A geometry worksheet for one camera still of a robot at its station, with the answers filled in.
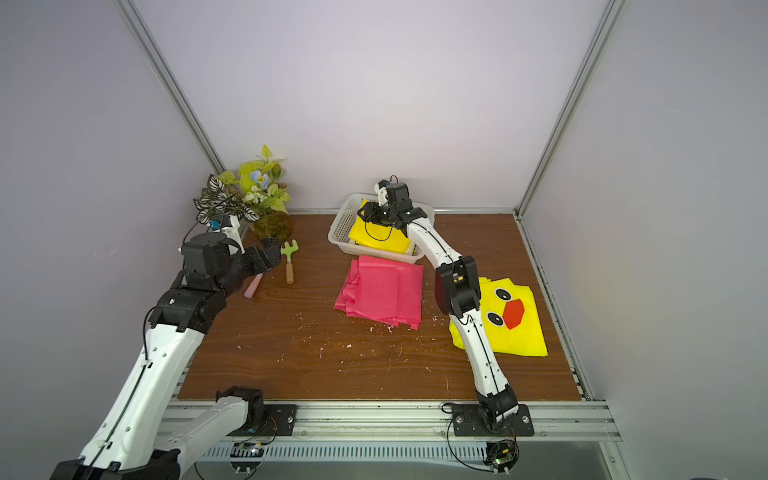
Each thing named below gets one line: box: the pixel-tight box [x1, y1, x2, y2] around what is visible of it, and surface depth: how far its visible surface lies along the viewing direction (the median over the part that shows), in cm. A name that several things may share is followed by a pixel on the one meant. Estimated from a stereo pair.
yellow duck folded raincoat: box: [449, 278, 548, 357], surface depth 90 cm
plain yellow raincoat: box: [348, 199, 411, 254], surface depth 102 cm
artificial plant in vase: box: [193, 145, 293, 240], surface depth 97 cm
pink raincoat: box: [333, 255, 424, 330], surface depth 96 cm
